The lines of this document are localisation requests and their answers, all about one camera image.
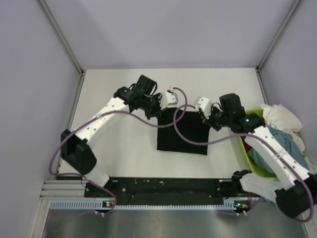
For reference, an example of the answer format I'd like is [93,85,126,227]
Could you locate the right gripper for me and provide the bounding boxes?
[202,105,232,132]

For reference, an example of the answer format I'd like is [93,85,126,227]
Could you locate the black t shirt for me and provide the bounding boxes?
[157,108,210,156]

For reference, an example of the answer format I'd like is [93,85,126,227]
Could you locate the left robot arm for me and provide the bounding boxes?
[60,75,161,197]

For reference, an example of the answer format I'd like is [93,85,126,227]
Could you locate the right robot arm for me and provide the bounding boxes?
[195,93,317,223]

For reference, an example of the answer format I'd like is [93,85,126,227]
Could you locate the green plastic bin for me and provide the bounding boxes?
[239,104,309,179]

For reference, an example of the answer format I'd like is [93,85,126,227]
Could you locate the red t shirt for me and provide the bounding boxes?
[243,141,252,153]

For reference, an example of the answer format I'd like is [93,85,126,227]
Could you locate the blue t shirt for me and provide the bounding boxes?
[243,125,310,181]

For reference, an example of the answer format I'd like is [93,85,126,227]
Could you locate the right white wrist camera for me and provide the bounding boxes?
[194,97,212,119]

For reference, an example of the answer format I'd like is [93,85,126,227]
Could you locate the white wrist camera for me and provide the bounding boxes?
[160,87,178,109]
[194,97,212,119]

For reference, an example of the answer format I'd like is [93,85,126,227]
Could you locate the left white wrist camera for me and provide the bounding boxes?
[160,87,178,109]

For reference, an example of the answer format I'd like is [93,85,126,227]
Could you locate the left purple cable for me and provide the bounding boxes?
[47,86,188,216]

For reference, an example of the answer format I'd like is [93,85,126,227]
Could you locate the purple cable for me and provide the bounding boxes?
[173,104,313,222]
[47,86,188,216]

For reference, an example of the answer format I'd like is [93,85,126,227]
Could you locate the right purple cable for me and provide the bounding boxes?
[173,104,313,222]

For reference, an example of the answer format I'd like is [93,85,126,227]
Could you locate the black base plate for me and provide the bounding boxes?
[84,177,245,205]

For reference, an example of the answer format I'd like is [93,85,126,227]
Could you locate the left aluminium frame post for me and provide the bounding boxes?
[36,0,84,75]

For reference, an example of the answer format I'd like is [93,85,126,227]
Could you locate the aluminium frame post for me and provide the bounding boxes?
[256,0,304,73]
[36,0,84,75]

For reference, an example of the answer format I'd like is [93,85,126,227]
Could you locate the right aluminium frame post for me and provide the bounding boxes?
[256,0,304,73]

